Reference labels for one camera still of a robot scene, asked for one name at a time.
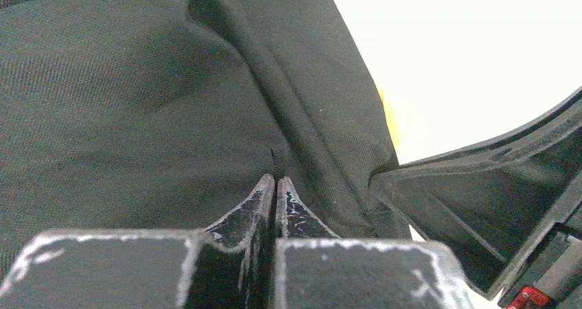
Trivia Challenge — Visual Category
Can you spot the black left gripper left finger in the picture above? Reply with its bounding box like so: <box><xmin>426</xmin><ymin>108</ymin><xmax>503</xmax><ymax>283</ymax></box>
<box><xmin>1</xmin><ymin>174</ymin><xmax>275</xmax><ymax>308</ymax></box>

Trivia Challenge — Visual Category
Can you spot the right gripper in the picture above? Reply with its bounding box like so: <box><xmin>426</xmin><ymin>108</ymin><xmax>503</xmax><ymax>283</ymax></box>
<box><xmin>370</xmin><ymin>91</ymin><xmax>581</xmax><ymax>308</ymax></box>

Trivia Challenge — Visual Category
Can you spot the black student backpack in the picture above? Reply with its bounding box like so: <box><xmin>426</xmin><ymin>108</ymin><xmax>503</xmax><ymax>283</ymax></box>
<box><xmin>1</xmin><ymin>0</ymin><xmax>410</xmax><ymax>275</ymax></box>

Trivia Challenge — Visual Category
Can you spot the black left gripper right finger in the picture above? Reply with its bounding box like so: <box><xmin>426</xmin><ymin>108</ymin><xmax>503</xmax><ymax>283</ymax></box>
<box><xmin>275</xmin><ymin>177</ymin><xmax>472</xmax><ymax>308</ymax></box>

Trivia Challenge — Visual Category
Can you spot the yellow highlighter pen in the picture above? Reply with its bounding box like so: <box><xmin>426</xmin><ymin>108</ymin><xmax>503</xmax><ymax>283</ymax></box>
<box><xmin>377</xmin><ymin>87</ymin><xmax>401</xmax><ymax>160</ymax></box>

